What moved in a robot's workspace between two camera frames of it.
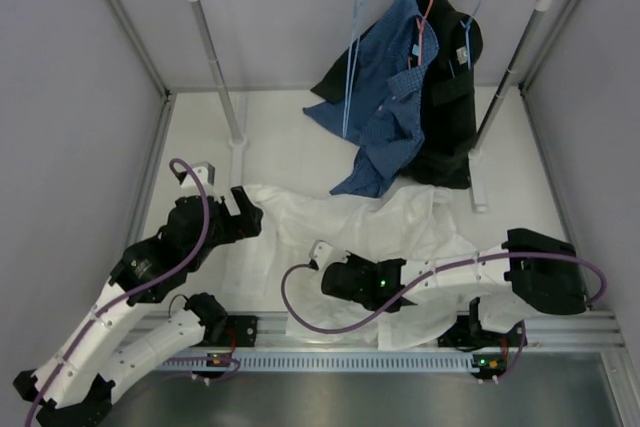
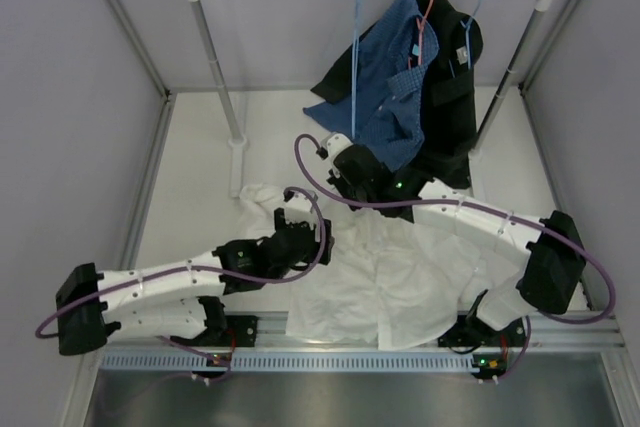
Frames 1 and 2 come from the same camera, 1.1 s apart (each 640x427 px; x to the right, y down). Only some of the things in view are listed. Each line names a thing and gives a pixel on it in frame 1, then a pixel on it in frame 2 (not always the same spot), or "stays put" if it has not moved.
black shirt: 449,94 stays put
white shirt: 270,254 stays put
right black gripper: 355,258 to 338,181
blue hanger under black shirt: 467,28 stays put
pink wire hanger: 421,20 stays put
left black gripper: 238,225 to 330,241
